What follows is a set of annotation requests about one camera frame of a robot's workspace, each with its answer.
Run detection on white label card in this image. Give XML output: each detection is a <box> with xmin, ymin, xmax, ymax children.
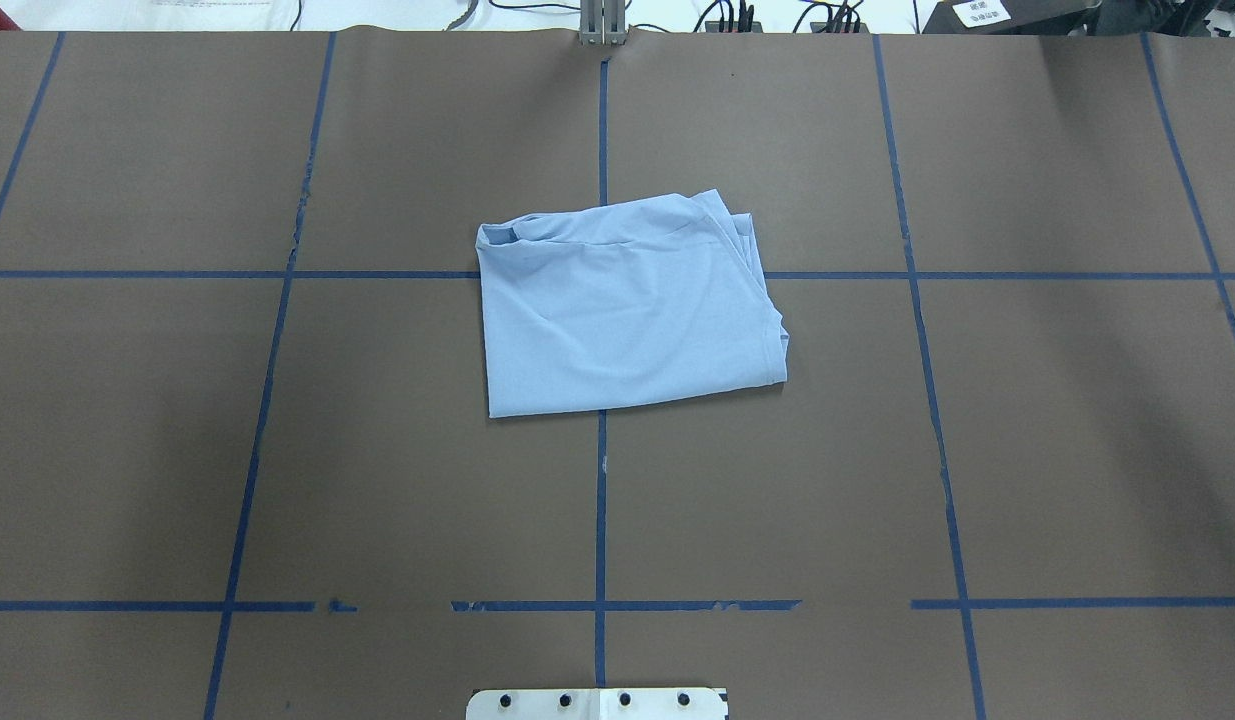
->
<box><xmin>952</xmin><ymin>0</ymin><xmax>1013</xmax><ymax>28</ymax></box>

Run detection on light blue t-shirt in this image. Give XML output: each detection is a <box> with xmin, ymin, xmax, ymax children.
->
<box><xmin>475</xmin><ymin>190</ymin><xmax>790</xmax><ymax>419</ymax></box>

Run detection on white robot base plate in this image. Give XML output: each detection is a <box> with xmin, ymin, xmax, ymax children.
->
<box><xmin>466</xmin><ymin>687</ymin><xmax>730</xmax><ymax>719</ymax></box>

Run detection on aluminium frame post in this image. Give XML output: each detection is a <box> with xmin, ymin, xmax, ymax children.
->
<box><xmin>577</xmin><ymin>0</ymin><xmax>629</xmax><ymax>47</ymax></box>

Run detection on black cables at table edge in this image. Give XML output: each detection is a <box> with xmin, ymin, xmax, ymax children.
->
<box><xmin>692</xmin><ymin>0</ymin><xmax>868</xmax><ymax>35</ymax></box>

